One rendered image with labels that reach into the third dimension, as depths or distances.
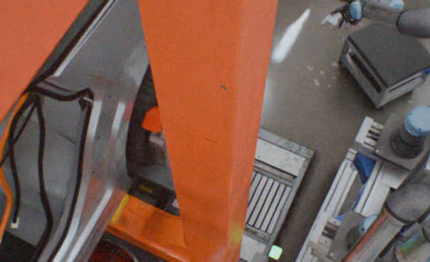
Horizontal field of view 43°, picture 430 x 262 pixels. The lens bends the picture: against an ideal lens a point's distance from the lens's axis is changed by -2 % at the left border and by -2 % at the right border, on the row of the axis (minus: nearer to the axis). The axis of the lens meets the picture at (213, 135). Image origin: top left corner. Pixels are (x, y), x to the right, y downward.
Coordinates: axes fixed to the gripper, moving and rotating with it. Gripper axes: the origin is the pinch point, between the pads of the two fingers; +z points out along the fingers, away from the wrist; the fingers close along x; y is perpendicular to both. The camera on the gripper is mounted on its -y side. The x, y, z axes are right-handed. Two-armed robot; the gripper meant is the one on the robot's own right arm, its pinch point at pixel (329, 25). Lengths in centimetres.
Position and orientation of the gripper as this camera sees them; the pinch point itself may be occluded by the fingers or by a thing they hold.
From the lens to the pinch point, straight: 265.2
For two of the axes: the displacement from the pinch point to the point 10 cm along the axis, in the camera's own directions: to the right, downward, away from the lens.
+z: -5.9, 5.6, 5.8
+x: 7.1, 0.1, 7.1
